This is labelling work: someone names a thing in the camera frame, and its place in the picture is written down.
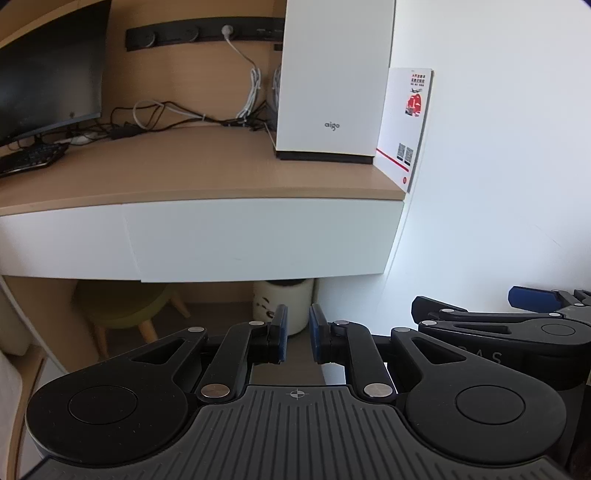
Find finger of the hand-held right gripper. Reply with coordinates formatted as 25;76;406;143
508;286;591;319
412;296;568;345

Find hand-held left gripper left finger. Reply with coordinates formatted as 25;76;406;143
124;304;290;405

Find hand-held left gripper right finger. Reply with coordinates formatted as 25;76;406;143
308;303;465;406

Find white waste bin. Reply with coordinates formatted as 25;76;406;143
252;278;316;336

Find wide white desk drawer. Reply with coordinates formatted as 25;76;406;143
121;198;406;284

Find green stool with wooden legs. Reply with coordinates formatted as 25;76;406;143
73;280;191;359

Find white box with red print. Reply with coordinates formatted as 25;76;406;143
374;67;435;195

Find narrow white desk drawer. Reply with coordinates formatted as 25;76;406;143
0;205;142;280

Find white computer case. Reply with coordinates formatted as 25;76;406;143
275;0;397;165

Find white power strip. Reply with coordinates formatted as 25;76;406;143
59;131;101;145

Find black keyboard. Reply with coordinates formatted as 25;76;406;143
0;142;71;179

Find black computer monitor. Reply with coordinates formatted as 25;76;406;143
0;0;114;145

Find black cables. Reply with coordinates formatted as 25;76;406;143
110;105;279;134

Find white bundled power cable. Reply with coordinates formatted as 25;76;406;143
222;24;265;120

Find grey looped cable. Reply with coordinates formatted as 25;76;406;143
132;99;207;128

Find black wall socket rail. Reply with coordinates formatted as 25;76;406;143
126;17;286;51

